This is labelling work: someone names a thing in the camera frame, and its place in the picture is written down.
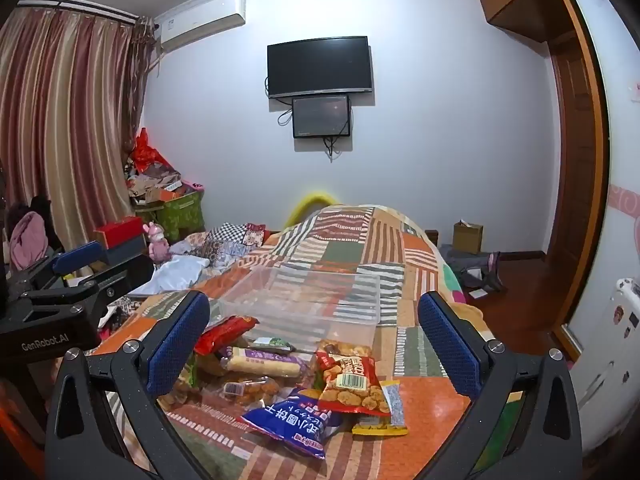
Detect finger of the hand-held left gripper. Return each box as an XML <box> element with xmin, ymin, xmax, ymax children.
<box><xmin>20</xmin><ymin>259</ymin><xmax>156</xmax><ymax>331</ymax></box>
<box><xmin>10</xmin><ymin>241</ymin><xmax>106</xmax><ymax>291</ymax></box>

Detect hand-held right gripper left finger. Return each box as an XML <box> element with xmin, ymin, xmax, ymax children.
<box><xmin>44</xmin><ymin>290</ymin><xmax>211</xmax><ymax>480</ymax></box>

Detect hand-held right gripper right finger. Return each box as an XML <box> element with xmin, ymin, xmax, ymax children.
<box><xmin>418</xmin><ymin>290</ymin><xmax>585</xmax><ymax>480</ymax></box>

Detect purple and yellow biscuit packet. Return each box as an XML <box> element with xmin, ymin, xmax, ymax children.
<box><xmin>217</xmin><ymin>345</ymin><xmax>311</xmax><ymax>378</ymax></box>

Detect clear packet of brown snacks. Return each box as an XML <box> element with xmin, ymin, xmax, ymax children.
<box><xmin>157</xmin><ymin>360</ymin><xmax>281</xmax><ymax>411</ymax></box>

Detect yellow snack packet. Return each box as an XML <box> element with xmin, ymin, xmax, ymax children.
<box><xmin>351</xmin><ymin>380</ymin><xmax>408</xmax><ymax>436</ymax></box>

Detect green pea snack packet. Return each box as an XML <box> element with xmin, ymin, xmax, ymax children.
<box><xmin>247</xmin><ymin>336</ymin><xmax>293</xmax><ymax>353</ymax></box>

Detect red fried snack packet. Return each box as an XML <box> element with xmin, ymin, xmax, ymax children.
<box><xmin>315</xmin><ymin>339</ymin><xmax>392</xmax><ymax>417</ymax></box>

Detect clear plastic storage container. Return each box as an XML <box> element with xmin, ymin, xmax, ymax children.
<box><xmin>217</xmin><ymin>265</ymin><xmax>382</xmax><ymax>361</ymax></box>

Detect blue snack packet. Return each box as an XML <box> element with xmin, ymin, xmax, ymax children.
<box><xmin>241</xmin><ymin>387</ymin><xmax>343</xmax><ymax>461</ymax></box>

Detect black box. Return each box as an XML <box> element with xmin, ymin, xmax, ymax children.
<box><xmin>100</xmin><ymin>237</ymin><xmax>151</xmax><ymax>266</ymax></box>

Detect red box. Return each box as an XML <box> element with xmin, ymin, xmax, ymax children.
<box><xmin>94</xmin><ymin>216</ymin><xmax>146</xmax><ymax>248</ymax></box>

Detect pink toy figure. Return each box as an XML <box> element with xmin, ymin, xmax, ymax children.
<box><xmin>143</xmin><ymin>221</ymin><xmax>173</xmax><ymax>263</ymax></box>

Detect pink knitted hat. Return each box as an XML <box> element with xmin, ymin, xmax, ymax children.
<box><xmin>10</xmin><ymin>211</ymin><xmax>48</xmax><ymax>271</ymax></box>

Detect green storage box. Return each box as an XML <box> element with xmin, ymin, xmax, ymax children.
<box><xmin>134</xmin><ymin>191</ymin><xmax>206</xmax><ymax>243</ymax></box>

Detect dark clothes on floor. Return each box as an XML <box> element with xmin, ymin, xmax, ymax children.
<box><xmin>440</xmin><ymin>245</ymin><xmax>506</xmax><ymax>293</ymax></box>

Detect pile of papers and cloths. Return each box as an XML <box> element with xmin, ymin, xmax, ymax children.
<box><xmin>125</xmin><ymin>157</ymin><xmax>196</xmax><ymax>206</ymax></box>

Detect checkered patchwork quilt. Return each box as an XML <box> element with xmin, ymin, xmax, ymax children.
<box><xmin>170</xmin><ymin>222</ymin><xmax>281</xmax><ymax>278</ymax></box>

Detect cardboard box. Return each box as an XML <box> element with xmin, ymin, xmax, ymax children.
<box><xmin>452</xmin><ymin>220</ymin><xmax>485</xmax><ymax>255</ymax></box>

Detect red plastic bag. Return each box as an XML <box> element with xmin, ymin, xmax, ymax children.
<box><xmin>132</xmin><ymin>128</ymin><xmax>171</xmax><ymax>171</ymax></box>

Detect striped patchwork blanket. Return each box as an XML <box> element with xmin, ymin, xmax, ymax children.
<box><xmin>90</xmin><ymin>204</ymin><xmax>521</xmax><ymax>480</ymax></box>

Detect striped curtain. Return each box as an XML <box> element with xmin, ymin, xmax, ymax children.
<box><xmin>0</xmin><ymin>7</ymin><xmax>151</xmax><ymax>271</ymax></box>

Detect white appliance with stickers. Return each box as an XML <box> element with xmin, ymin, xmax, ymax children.
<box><xmin>570</xmin><ymin>277</ymin><xmax>640</xmax><ymax>451</ymax></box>

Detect yellow foam tube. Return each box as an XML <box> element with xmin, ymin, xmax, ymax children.
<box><xmin>285</xmin><ymin>191</ymin><xmax>346</xmax><ymax>228</ymax></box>

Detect wooden door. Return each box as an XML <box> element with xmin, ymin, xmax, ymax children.
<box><xmin>542</xmin><ymin>0</ymin><xmax>611</xmax><ymax>361</ymax></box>

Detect white air conditioner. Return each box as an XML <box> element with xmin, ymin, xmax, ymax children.
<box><xmin>154</xmin><ymin>0</ymin><xmax>247</xmax><ymax>53</ymax></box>

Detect curtain rail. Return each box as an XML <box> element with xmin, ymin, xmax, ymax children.
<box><xmin>20</xmin><ymin>0</ymin><xmax>141</xmax><ymax>23</ymax></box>

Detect small black wall monitor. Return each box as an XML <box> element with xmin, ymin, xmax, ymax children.
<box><xmin>292</xmin><ymin>94</ymin><xmax>352</xmax><ymax>139</ymax></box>

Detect large black wall television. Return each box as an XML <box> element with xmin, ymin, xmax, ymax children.
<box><xmin>266</xmin><ymin>36</ymin><xmax>374</xmax><ymax>99</ymax></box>

